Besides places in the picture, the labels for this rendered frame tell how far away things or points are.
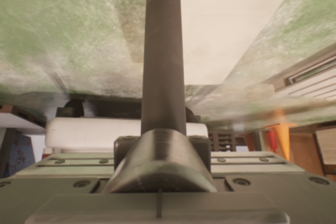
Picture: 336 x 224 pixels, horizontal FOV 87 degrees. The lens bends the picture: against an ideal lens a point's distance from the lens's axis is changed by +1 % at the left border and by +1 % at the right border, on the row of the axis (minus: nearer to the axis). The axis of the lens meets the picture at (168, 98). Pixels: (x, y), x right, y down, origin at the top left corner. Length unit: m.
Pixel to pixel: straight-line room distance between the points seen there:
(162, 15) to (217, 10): 0.45
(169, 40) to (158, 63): 0.03
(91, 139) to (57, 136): 0.26
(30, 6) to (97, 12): 0.28
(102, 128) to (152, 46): 1.46
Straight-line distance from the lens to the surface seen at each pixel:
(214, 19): 0.66
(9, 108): 2.82
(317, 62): 1.60
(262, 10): 0.68
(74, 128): 1.65
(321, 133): 4.50
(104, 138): 1.59
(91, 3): 0.92
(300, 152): 5.82
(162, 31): 0.18
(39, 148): 5.80
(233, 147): 5.03
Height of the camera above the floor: 0.64
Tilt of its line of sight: 19 degrees down
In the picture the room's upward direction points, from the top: 179 degrees clockwise
